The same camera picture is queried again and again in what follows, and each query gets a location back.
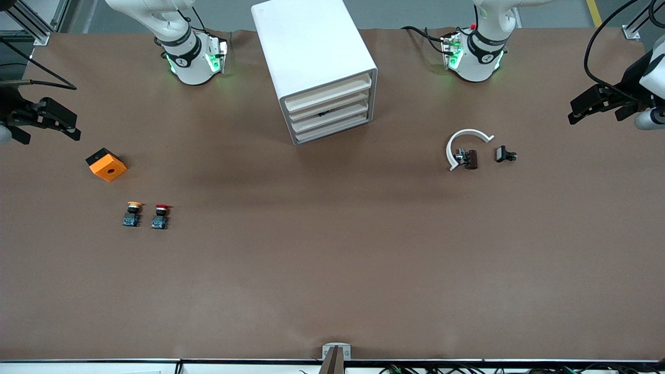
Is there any orange box with black base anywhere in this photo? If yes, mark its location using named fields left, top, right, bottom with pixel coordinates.
left=85, top=148, right=128, bottom=182

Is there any brown table cover sheet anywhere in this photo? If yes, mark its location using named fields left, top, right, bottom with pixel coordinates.
left=0, top=27, right=665, bottom=362

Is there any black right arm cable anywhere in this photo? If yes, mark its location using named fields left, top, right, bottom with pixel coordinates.
left=0, top=36, right=78, bottom=91

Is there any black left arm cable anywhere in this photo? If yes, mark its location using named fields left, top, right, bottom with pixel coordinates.
left=583, top=0, right=665, bottom=102

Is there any aluminium frame profile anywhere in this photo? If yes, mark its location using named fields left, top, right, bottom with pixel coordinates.
left=0, top=0, right=52, bottom=45
left=622, top=0, right=665, bottom=39

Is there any yellow push button switch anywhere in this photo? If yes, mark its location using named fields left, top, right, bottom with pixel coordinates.
left=123, top=201, right=145, bottom=228

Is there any white curved plastic ring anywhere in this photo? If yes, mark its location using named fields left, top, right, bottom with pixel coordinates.
left=446, top=128, right=495, bottom=172

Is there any brown switch component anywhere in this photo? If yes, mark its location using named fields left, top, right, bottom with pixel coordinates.
left=455, top=148, right=478, bottom=170

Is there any red push button switch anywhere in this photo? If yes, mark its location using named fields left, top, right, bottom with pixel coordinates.
left=151, top=204, right=172, bottom=230

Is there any black arm base cable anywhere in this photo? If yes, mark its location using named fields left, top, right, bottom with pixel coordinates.
left=401, top=25, right=448, bottom=52

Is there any white table edge frame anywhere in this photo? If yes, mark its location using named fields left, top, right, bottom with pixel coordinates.
left=0, top=358, right=665, bottom=374

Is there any black cable bundle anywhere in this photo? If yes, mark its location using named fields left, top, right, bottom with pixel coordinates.
left=379, top=364, right=665, bottom=374

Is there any grey metal bracket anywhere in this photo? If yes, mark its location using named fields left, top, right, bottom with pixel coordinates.
left=322, top=343, right=352, bottom=360

